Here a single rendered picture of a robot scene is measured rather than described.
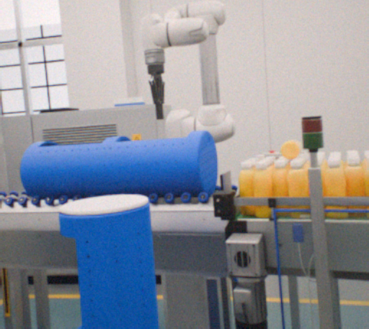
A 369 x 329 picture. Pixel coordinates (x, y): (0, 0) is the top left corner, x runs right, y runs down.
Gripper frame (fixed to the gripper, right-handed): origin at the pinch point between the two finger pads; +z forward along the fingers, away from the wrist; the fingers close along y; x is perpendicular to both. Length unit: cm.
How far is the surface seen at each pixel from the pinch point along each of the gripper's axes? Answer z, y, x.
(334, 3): -100, -280, 70
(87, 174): 24.9, 12.7, -31.4
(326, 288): 62, 36, 66
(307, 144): 17, 37, 64
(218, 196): 35, 22, 30
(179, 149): 17.0, 10.7, 12.0
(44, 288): 84, -9, -77
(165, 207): 40.7, 9.5, 2.8
